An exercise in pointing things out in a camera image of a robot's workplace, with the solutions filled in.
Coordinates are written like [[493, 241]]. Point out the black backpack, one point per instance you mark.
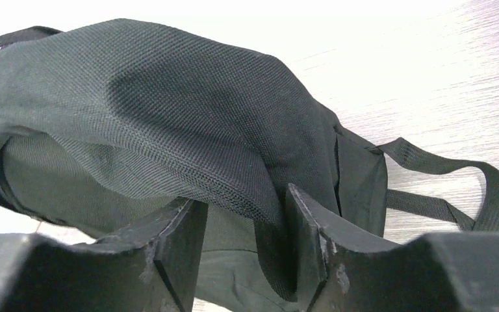
[[104, 125]]

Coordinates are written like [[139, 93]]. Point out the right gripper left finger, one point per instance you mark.
[[149, 265]]

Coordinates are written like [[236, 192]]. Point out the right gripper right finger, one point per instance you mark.
[[342, 267]]

